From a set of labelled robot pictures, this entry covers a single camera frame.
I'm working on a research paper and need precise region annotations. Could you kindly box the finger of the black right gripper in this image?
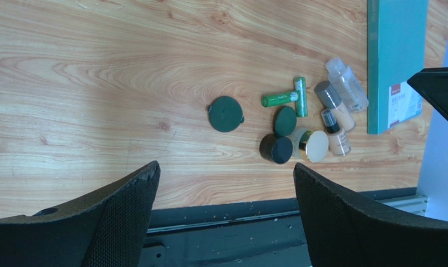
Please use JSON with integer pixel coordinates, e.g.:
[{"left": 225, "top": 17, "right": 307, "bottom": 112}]
[{"left": 407, "top": 67, "right": 448, "bottom": 121}]

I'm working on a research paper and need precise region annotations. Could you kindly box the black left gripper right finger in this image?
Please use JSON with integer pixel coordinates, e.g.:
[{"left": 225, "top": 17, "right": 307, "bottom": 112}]
[{"left": 293, "top": 163, "right": 448, "bottom": 266}]

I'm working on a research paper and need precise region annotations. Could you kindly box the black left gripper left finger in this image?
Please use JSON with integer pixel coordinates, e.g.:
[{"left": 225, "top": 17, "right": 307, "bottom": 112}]
[{"left": 0, "top": 161, "right": 160, "bottom": 266}]

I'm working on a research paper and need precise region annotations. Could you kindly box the black pump foundation bottle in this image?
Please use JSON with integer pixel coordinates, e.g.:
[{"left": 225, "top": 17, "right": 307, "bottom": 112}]
[{"left": 321, "top": 109, "right": 351, "bottom": 156}]

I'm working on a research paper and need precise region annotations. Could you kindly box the gold lid cream jar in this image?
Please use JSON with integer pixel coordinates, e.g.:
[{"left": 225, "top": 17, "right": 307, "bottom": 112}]
[{"left": 288, "top": 127, "right": 329, "bottom": 163}]

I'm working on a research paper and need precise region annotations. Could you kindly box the clear plastic bottle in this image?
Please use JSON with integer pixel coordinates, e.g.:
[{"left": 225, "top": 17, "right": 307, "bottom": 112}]
[{"left": 326, "top": 57, "right": 369, "bottom": 113}]

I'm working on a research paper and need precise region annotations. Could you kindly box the black round jar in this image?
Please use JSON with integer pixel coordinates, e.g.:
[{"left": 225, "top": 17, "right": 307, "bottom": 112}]
[{"left": 259, "top": 134, "right": 293, "bottom": 164}]

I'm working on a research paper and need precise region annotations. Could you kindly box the grey cap foundation tube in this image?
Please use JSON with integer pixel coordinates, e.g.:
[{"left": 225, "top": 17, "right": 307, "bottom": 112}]
[{"left": 314, "top": 81, "right": 356, "bottom": 132}]

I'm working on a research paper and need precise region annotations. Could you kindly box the tilted dark green compact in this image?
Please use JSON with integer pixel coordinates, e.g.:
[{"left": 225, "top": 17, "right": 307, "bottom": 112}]
[{"left": 273, "top": 106, "right": 297, "bottom": 136}]

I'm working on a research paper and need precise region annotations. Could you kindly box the green lip balm tube upright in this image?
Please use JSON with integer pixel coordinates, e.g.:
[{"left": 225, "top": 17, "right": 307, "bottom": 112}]
[{"left": 293, "top": 77, "right": 308, "bottom": 117}]

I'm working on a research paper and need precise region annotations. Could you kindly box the green lip balm tube horizontal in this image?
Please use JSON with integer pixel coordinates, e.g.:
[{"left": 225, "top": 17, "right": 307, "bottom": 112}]
[{"left": 261, "top": 91, "right": 299, "bottom": 107}]

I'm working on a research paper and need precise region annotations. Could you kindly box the flat dark green compact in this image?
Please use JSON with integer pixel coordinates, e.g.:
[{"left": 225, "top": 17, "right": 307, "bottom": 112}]
[{"left": 208, "top": 96, "right": 245, "bottom": 132}]

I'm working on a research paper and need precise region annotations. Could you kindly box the aluminium rail frame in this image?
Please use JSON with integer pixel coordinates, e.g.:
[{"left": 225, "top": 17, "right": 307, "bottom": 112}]
[{"left": 137, "top": 187, "right": 430, "bottom": 267}]

